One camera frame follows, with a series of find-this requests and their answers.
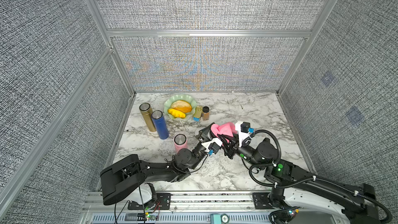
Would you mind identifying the pink cloth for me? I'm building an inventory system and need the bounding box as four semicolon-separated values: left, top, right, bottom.
210;122;237;146

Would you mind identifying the pink thermos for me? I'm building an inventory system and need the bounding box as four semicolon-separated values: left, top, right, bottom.
174;134;188;153

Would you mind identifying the blue thermos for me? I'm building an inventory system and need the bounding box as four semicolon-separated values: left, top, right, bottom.
151;110;169;140

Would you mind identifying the gold gradient thermos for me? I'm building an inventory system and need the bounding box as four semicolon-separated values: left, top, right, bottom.
139;103;156;132

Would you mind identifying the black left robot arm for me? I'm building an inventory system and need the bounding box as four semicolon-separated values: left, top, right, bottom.
100;123;216;205

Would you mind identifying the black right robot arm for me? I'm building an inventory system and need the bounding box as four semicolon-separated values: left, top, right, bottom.
215;128;392;224

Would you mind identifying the small brown spice jar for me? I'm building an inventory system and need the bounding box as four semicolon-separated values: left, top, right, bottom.
202;106;210;121

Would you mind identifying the orange bread bun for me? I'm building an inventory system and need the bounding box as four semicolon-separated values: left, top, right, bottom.
170;100;192;114

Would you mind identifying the yellow banana toy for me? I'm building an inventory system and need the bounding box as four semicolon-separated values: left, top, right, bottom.
167;108;186;119

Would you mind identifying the green scalloped plate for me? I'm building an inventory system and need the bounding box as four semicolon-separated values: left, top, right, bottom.
164;94;198;119

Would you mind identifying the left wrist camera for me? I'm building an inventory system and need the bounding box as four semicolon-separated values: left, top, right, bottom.
202;138;223;156

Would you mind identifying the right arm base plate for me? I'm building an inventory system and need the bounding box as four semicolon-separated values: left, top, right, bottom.
252;191;281;209

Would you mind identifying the aluminium front rail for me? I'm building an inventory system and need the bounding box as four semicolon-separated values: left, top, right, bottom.
78;191;276;224

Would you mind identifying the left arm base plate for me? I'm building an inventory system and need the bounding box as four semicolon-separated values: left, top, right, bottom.
127;193;172;212

